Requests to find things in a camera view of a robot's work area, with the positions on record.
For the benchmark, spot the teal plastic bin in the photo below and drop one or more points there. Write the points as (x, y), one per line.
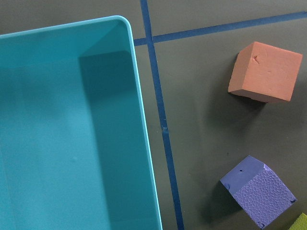
(74, 148)

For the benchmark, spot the orange foam block left side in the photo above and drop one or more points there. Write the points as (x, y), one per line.
(265, 73)

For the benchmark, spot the purple foam block left side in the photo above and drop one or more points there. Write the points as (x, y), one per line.
(258, 190)

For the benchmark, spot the yellow foam block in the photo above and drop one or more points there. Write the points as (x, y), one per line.
(300, 223)

